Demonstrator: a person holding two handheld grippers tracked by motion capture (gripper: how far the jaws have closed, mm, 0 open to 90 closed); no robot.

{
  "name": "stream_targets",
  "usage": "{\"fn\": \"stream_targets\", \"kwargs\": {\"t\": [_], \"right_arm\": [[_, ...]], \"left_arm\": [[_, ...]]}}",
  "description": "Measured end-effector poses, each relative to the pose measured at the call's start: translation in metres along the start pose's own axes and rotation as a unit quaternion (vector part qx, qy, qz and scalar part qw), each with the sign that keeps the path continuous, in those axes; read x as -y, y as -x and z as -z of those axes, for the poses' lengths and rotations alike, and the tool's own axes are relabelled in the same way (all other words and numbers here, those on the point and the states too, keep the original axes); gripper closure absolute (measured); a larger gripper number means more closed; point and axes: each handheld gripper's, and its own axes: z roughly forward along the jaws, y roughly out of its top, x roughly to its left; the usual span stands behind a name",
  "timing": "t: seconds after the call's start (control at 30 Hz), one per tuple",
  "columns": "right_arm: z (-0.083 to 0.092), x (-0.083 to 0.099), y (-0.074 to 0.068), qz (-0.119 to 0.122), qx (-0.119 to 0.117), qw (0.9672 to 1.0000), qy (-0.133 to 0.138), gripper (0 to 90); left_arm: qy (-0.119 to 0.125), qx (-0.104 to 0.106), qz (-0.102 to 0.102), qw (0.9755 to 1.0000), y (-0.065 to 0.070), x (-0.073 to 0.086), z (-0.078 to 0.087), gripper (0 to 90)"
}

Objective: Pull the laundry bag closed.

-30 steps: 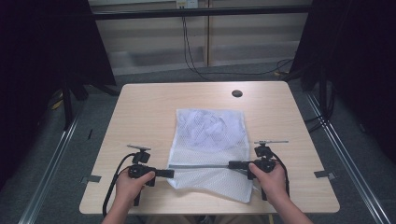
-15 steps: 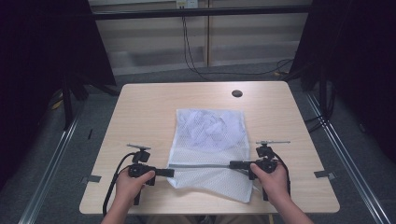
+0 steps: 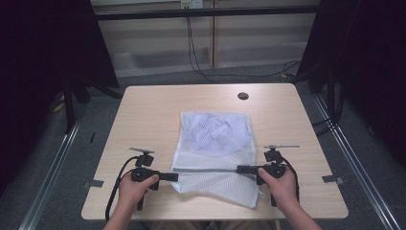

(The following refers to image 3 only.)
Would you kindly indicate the person's left hand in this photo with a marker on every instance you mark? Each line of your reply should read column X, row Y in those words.
column 132, row 193

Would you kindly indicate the black curtain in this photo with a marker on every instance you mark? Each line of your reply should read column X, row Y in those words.
column 367, row 64
column 41, row 64

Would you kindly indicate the white garment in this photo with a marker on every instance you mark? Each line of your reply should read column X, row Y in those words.
column 210, row 131

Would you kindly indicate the metal floor rail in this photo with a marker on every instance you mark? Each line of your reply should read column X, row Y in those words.
column 357, row 166
column 51, row 179

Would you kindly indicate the small black tape strip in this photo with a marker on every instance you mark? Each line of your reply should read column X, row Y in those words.
column 92, row 137

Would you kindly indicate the black horizontal bar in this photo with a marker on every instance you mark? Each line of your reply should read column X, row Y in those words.
column 207, row 12

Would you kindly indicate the black stand leg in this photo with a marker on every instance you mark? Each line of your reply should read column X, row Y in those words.
column 68, row 108

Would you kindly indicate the white mesh laundry bag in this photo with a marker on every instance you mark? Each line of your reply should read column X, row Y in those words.
column 220, row 188

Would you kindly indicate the white wall outlet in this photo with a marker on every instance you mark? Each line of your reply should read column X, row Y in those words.
column 191, row 4

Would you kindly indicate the person's right hand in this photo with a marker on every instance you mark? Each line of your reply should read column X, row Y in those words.
column 284, row 191

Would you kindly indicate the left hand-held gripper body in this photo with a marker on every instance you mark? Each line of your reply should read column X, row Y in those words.
column 143, row 174

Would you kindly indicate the grey tape piece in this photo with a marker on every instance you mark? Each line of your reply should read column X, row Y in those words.
column 94, row 183
column 332, row 179

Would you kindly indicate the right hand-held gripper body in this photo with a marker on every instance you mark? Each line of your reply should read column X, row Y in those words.
column 275, row 169

